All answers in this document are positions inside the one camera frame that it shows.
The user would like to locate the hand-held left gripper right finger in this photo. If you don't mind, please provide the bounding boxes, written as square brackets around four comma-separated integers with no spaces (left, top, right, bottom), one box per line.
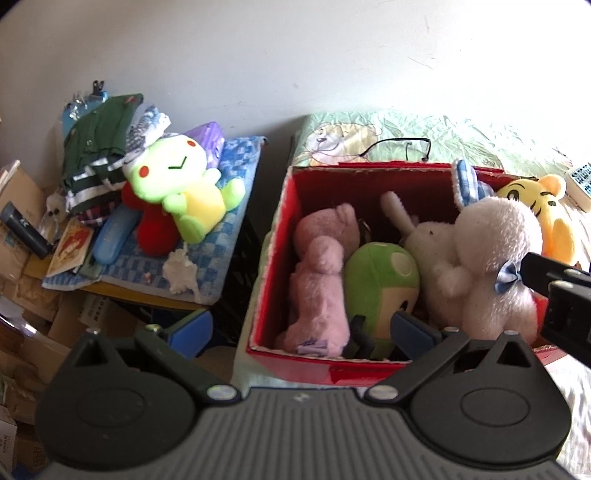
[365,310,539,403]

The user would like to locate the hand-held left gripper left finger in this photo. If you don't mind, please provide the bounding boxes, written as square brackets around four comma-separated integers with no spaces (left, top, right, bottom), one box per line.
[65,310,241,403]

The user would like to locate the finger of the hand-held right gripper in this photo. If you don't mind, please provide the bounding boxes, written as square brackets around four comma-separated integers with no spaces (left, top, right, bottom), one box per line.
[521,251,591,370]

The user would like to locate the pink rabbit plush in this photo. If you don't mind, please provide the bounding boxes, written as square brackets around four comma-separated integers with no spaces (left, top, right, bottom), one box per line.
[379,158,492,319]

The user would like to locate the mauve plush teddy bear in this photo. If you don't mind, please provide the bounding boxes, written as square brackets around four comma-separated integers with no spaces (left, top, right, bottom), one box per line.
[276,203,363,356]

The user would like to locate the small white plush bear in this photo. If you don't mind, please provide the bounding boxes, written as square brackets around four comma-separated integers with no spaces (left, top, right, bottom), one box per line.
[438,196,544,341]

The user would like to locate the red cardboard box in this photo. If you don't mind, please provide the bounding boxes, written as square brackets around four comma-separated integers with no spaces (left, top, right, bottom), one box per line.
[247,161,571,387]

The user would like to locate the crumpled white tissue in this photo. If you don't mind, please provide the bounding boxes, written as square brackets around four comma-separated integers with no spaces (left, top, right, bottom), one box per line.
[164,242,204,301]

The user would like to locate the green mushroom plush toy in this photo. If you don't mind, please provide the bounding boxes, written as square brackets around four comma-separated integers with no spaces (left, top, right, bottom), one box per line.
[344,241,422,361]

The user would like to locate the wooden side table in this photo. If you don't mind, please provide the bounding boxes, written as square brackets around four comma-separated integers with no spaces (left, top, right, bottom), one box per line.
[81,279,208,311]

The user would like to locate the yellow tiger plush toy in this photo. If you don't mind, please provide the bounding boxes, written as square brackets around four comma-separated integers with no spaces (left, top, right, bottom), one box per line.
[494,174,583,268]

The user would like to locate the red plush toy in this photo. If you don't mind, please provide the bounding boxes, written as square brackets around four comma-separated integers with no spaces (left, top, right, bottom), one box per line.
[121,182,181,257]

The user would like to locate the white remote with blue buttons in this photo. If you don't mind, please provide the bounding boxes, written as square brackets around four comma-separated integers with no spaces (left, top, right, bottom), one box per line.
[564,161,591,208]

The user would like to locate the blue pencil case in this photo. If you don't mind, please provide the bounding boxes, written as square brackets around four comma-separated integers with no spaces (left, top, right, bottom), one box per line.
[92,203,139,265]

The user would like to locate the green frog plush toy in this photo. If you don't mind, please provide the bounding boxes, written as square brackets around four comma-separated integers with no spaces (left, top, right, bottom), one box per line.
[122,132,245,244]

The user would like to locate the red yellow card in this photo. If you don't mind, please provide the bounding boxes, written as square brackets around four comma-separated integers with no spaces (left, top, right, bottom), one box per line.
[45,217,95,278]

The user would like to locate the plaid cloth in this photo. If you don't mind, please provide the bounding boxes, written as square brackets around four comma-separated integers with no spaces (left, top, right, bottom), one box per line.
[74,196,123,227]

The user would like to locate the stack of cardboard boxes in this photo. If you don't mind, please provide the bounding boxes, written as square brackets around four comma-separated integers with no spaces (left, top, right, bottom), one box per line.
[0,159,153,462]

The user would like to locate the blue checkered cloth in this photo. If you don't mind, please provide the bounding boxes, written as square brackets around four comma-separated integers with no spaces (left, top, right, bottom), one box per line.
[41,135,269,305]

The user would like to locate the tiny white plush toy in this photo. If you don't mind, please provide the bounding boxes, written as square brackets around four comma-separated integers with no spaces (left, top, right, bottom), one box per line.
[44,191,70,222]

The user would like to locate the black eyeglasses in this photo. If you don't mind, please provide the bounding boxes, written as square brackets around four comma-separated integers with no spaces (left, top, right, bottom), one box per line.
[360,137,432,162]

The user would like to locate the purple package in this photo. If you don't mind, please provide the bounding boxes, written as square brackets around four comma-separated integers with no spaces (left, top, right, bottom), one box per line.
[187,121,227,169]

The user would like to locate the green yellow printed bed sheet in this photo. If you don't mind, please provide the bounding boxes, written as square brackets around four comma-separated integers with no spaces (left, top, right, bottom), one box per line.
[231,110,591,476]

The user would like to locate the black rectangular case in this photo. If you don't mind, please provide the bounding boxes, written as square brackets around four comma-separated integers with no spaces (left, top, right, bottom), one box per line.
[0,200,51,259]

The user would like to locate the white blue patterned cloth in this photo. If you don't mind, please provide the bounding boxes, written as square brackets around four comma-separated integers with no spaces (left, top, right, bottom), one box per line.
[124,105,172,155]

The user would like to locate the green striped garment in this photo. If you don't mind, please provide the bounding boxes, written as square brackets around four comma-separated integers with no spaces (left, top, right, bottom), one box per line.
[62,93,145,213]

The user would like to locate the blue plastic bag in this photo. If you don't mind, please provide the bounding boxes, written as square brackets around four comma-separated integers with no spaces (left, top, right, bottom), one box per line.
[60,90,112,139]

